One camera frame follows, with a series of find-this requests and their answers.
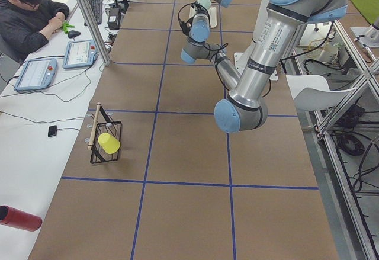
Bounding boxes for black wire cup rack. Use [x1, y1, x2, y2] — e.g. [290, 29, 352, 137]
[87, 102, 123, 165]

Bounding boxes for green plastic toy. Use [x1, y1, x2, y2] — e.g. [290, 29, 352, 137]
[62, 21, 75, 34]

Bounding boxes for yellow plastic cup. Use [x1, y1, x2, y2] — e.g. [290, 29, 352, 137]
[98, 133, 120, 155]

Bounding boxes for beige rabbit print tray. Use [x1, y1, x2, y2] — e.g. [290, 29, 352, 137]
[189, 6, 217, 29]

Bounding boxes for pale green plastic cup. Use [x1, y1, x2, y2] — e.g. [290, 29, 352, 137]
[196, 0, 211, 11]

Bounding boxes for far blue teach pendant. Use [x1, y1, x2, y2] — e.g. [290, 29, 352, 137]
[63, 40, 98, 69]

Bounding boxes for black computer mouse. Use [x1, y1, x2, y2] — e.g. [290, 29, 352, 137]
[67, 30, 81, 39]

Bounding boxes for black power adapter box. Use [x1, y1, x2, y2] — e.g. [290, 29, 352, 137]
[107, 8, 121, 30]

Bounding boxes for small black square device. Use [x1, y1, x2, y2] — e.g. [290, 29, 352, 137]
[47, 125, 57, 137]

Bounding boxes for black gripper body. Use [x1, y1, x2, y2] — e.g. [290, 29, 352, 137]
[178, 17, 194, 36]

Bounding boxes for red metal bottle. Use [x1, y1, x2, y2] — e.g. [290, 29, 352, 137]
[1, 205, 43, 232]

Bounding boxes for black computer keyboard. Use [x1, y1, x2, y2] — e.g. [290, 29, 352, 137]
[88, 0, 102, 25]

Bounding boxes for near blue teach pendant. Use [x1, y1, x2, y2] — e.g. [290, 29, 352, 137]
[14, 59, 57, 92]

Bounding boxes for white plastic chair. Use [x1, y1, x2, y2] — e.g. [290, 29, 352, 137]
[286, 75, 358, 111]

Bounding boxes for blue teach pendant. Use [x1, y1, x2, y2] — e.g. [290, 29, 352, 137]
[63, 40, 98, 69]
[14, 59, 57, 92]

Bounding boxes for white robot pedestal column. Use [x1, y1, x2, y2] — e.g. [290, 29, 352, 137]
[251, 0, 269, 48]

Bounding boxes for person in black jacket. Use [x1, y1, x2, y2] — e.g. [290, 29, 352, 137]
[1, 0, 70, 62]

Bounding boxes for aluminium frame pillar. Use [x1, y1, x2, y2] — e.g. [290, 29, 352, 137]
[77, 0, 110, 66]

